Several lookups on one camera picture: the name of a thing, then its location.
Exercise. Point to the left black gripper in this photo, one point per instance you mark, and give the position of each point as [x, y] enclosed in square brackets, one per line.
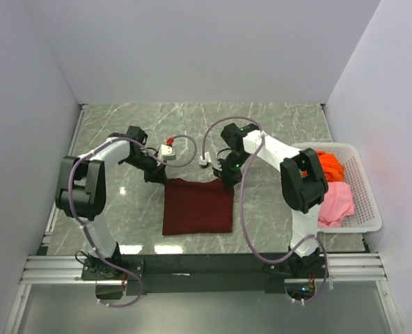
[157, 174]

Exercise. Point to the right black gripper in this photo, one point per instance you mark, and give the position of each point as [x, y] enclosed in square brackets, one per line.
[229, 179]

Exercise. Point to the dark red t shirt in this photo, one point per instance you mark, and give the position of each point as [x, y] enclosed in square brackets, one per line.
[197, 208]

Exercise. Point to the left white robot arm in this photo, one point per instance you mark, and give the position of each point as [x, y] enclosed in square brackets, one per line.
[81, 188]

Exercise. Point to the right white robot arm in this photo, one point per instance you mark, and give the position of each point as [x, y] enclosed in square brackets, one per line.
[303, 186]

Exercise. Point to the black base beam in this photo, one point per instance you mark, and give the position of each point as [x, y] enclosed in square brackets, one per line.
[172, 273]

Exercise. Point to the orange t shirt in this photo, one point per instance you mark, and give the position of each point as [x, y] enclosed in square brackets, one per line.
[333, 169]

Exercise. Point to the pink t shirt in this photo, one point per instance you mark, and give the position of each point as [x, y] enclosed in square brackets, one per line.
[337, 205]

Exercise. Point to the white plastic basket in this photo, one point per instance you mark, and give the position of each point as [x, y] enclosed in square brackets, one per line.
[366, 217]

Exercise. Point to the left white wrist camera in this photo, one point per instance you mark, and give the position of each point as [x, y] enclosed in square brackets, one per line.
[167, 153]

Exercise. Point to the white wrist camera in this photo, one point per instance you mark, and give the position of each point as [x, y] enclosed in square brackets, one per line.
[204, 160]
[167, 153]

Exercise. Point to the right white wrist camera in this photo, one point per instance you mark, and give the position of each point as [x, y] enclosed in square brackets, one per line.
[204, 160]

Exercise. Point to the aluminium rail frame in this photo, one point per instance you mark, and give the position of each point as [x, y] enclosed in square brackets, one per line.
[56, 270]

